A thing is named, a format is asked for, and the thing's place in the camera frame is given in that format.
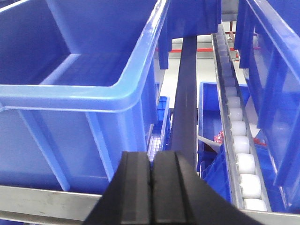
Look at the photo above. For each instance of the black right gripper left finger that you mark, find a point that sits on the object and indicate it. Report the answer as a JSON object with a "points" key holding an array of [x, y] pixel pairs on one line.
{"points": [[126, 201]]}

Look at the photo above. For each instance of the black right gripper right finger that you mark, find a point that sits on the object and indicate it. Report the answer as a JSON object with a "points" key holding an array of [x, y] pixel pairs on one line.
{"points": [[180, 197]]}

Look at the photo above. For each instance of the blue lower shelf bin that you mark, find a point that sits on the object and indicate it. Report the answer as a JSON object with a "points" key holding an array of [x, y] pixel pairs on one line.
{"points": [[211, 153]]}

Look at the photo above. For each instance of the grey metal shelf divider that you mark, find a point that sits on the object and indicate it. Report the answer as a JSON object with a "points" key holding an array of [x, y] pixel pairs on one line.
{"points": [[183, 135]]}

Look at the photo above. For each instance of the white roller conveyor track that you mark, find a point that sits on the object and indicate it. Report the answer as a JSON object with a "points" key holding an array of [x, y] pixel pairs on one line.
{"points": [[245, 176]]}

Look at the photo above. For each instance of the blue plastic bin centre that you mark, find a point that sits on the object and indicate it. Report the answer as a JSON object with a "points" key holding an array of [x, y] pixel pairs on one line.
{"points": [[78, 86]]}

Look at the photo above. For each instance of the blue plastic bin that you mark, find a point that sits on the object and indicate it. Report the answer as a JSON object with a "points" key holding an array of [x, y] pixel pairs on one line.
{"points": [[78, 86], [268, 41]]}

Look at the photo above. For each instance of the blue plastic bin right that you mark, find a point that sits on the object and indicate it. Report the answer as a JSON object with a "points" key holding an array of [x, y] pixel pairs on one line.
{"points": [[268, 41]]}

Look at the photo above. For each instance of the stainless steel shelf rail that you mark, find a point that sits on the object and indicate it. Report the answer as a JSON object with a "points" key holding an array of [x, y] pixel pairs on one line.
{"points": [[65, 208]]}

